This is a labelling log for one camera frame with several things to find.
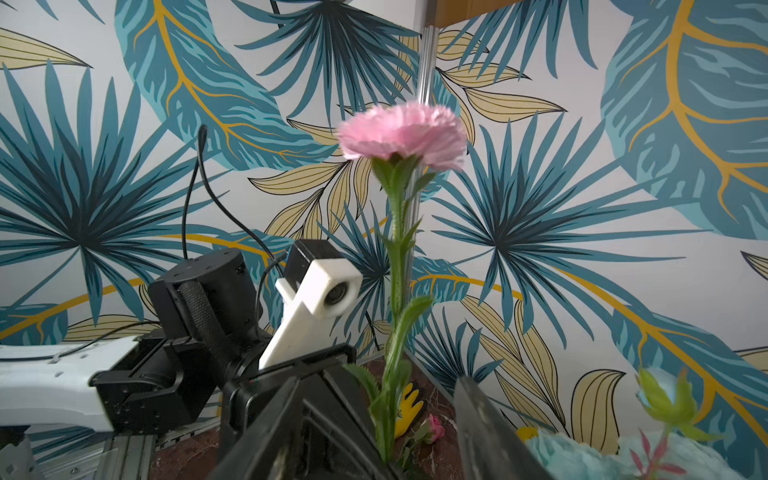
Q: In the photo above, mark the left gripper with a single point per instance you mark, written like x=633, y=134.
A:
x=248, y=396

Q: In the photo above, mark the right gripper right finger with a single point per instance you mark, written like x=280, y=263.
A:
x=489, y=448

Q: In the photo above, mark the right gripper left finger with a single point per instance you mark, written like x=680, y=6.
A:
x=324, y=433

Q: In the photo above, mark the magenta rose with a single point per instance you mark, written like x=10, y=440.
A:
x=428, y=432

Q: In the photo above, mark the pink carnation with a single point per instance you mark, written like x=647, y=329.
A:
x=408, y=145

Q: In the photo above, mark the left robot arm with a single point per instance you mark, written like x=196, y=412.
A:
x=208, y=309

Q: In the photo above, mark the yellow work glove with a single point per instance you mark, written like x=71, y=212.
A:
x=409, y=409

